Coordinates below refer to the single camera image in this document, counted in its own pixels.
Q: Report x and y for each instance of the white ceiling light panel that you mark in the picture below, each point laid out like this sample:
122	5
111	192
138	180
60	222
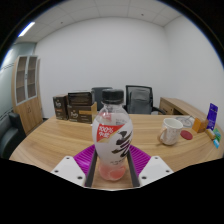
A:
26	29

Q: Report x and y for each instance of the wooden side desk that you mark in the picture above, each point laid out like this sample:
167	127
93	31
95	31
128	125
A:
173	105

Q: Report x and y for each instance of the black flat carton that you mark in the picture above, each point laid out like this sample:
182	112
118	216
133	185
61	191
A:
80	98

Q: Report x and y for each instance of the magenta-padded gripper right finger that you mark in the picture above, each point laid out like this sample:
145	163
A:
155	170

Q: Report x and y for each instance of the small green packet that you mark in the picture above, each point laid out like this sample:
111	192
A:
217	134

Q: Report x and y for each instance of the grey office chair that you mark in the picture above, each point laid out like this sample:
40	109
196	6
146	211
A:
96	96

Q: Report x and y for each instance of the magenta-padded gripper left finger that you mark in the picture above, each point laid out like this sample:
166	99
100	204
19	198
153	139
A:
68	169

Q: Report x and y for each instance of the purple stand-up pouch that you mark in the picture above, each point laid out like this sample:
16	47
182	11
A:
212	116

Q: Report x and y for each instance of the clear bottle with black cap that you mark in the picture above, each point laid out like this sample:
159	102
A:
111	133

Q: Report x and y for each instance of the black leather sofa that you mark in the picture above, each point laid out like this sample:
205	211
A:
10	133

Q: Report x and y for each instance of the black mesh office chair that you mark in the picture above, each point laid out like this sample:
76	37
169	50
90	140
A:
139	100

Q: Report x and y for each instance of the small dark brown carton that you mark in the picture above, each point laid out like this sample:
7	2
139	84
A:
60	107

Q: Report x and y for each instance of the flat round red coaster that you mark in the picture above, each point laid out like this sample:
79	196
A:
186	135

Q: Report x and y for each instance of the tan and brown carton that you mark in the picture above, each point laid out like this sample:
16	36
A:
83	115

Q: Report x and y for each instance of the wooden cabinet with glass doors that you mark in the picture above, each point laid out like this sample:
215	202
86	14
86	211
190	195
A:
28	110

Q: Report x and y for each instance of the white ceramic mug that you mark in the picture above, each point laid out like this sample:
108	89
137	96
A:
171	131

